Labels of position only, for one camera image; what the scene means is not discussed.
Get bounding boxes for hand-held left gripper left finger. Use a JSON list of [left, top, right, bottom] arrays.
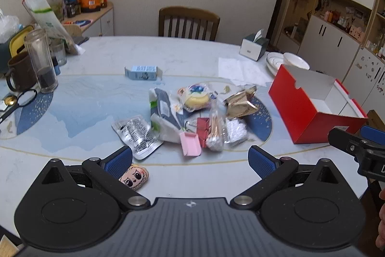
[[40, 145, 151, 211]]

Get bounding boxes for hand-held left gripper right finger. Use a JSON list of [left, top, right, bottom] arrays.
[[230, 145, 342, 211]]

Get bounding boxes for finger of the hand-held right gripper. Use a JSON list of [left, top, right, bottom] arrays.
[[328, 127, 374, 160], [360, 125, 385, 147]]

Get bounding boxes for face print plush toy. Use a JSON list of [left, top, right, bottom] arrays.
[[118, 164, 150, 191]]

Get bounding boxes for silver blister pack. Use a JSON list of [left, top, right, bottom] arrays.
[[111, 115, 164, 160]]

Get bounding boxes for clear plastic bag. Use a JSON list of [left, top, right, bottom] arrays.
[[0, 8, 22, 44], [224, 119, 249, 145]]

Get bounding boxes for bag of cotton swabs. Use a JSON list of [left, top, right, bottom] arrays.
[[207, 97, 227, 152]]

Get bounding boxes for red cardboard box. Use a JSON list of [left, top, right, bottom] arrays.
[[268, 64, 369, 145]]

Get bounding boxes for gold foil snack bag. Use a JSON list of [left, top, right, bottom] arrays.
[[223, 86, 260, 120]]

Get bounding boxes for grey white wipes packet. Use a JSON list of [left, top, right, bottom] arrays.
[[149, 87, 182, 143]]

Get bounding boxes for pink plastic tray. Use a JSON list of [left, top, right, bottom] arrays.
[[180, 132, 202, 157]]

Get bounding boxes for light blue small carton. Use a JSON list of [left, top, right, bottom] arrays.
[[125, 65, 163, 82]]

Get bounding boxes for packaged yellow bread bun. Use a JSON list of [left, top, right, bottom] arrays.
[[177, 84, 212, 112]]

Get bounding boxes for yellow rimmed container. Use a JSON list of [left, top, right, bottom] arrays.
[[9, 25, 35, 55]]

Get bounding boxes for person's right hand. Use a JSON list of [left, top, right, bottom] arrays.
[[375, 188, 385, 249]]

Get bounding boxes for round back wooden chair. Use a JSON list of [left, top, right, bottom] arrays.
[[367, 109, 385, 132]]

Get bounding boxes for white fridge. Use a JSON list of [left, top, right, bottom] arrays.
[[343, 46, 385, 108]]

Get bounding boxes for red binder clip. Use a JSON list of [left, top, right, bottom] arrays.
[[186, 118, 211, 148]]

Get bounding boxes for white paper napkin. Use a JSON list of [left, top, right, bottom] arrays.
[[218, 57, 273, 88]]

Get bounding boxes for white bowl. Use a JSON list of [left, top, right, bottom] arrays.
[[283, 52, 310, 70]]

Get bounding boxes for stack of white plates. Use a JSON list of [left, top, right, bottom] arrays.
[[266, 52, 285, 76]]

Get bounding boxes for green white tissue box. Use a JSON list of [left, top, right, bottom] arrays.
[[239, 29, 270, 61]]

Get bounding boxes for small drinking glass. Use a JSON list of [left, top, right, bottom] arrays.
[[50, 41, 67, 66]]

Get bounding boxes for tall glass jar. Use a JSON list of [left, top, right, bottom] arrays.
[[24, 28, 58, 94]]

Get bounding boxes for gold spoon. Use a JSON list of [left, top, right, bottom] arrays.
[[0, 96, 18, 109]]

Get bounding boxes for brown mug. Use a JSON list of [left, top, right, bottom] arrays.
[[5, 51, 38, 92]]

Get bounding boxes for white sideboard cabinet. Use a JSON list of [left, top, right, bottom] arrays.
[[61, 2, 115, 38]]

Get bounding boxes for blue round plate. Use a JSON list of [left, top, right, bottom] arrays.
[[64, 19, 91, 27]]

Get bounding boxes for slatted wooden chair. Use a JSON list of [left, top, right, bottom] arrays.
[[158, 6, 221, 41]]

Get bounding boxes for green white plastic package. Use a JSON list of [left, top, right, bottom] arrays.
[[22, 0, 85, 55]]

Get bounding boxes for dark glass jar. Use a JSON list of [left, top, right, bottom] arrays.
[[66, 1, 81, 18]]

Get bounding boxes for crumpled clear plastic bag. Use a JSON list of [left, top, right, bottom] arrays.
[[0, 8, 22, 44]]

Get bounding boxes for black handled scissors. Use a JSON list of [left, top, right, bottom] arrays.
[[0, 89, 38, 125]]

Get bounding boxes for white wall cabinets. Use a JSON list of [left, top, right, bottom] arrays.
[[275, 0, 385, 63]]

